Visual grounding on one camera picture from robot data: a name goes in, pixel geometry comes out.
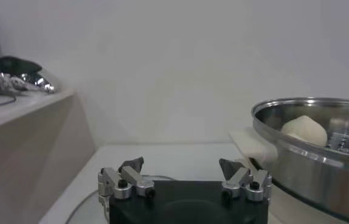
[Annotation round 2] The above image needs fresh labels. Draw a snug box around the stainless steel steamer basket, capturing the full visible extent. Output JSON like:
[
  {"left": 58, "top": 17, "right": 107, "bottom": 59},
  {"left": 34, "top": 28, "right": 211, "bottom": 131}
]
[{"left": 229, "top": 97, "right": 349, "bottom": 223}]

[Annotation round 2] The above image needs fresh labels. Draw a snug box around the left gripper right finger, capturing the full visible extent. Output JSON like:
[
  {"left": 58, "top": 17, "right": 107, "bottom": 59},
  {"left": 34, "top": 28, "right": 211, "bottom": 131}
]
[{"left": 219, "top": 158, "right": 272, "bottom": 203}]

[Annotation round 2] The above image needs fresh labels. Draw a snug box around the round glass pot lid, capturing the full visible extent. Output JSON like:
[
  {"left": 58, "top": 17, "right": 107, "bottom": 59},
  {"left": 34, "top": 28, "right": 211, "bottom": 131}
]
[{"left": 64, "top": 173, "right": 254, "bottom": 224}]

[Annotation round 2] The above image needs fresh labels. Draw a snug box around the white side desk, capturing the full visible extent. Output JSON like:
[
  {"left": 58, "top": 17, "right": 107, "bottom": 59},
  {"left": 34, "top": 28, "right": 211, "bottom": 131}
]
[{"left": 0, "top": 88, "right": 96, "bottom": 224}]

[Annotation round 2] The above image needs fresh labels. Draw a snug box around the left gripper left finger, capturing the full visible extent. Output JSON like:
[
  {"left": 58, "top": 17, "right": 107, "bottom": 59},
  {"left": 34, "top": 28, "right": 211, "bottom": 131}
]
[{"left": 97, "top": 156, "right": 156, "bottom": 200}]

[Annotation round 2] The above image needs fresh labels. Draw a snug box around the white steamed baozi bun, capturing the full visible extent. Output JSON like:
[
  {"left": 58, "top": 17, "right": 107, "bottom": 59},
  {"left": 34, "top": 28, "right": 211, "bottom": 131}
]
[{"left": 280, "top": 114, "right": 328, "bottom": 148}]

